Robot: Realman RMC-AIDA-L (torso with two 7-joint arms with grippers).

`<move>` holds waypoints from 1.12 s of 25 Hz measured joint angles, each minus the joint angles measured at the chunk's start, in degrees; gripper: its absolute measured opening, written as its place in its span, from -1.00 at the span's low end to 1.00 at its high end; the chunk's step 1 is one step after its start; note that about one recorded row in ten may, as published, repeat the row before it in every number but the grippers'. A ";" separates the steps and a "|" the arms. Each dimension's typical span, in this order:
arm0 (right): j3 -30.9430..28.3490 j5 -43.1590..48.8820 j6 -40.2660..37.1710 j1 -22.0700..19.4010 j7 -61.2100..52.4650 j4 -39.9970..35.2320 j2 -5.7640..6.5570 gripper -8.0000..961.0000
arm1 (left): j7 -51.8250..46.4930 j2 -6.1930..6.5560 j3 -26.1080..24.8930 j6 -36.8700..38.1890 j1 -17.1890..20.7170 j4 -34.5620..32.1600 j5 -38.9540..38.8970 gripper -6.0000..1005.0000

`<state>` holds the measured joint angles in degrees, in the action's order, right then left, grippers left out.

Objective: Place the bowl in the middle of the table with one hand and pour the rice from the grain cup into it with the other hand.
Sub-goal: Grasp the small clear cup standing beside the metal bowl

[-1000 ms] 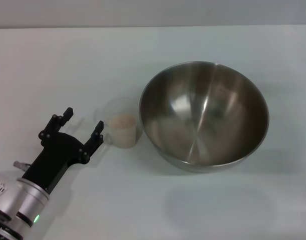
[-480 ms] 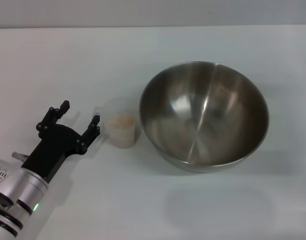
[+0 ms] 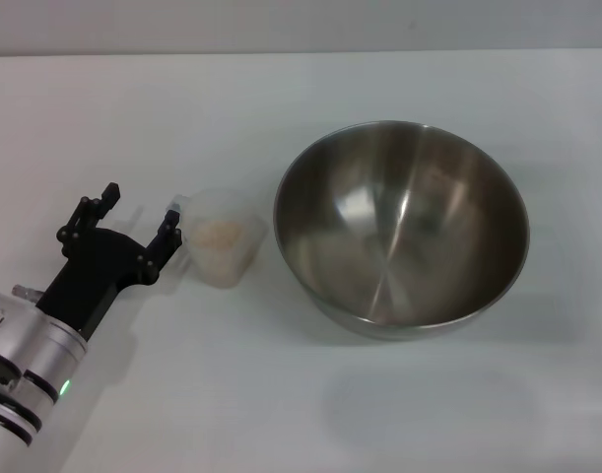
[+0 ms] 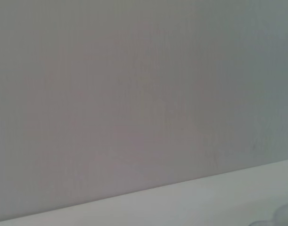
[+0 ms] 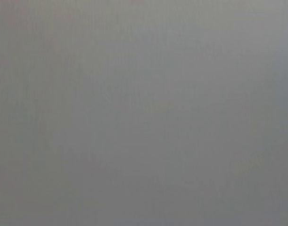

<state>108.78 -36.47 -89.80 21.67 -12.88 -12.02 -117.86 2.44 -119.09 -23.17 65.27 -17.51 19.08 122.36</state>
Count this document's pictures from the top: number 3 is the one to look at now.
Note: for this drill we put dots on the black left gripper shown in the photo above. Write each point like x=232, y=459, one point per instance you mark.
x=91, y=266

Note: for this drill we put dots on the white rice grains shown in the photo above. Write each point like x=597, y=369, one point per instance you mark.
x=217, y=232

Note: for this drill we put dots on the clear plastic measuring cup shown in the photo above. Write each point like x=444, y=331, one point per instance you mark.
x=221, y=266

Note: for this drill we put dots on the stainless steel mixing bowl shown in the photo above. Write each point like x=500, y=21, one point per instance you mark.
x=404, y=236

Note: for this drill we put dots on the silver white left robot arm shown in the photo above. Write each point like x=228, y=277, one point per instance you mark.
x=39, y=355

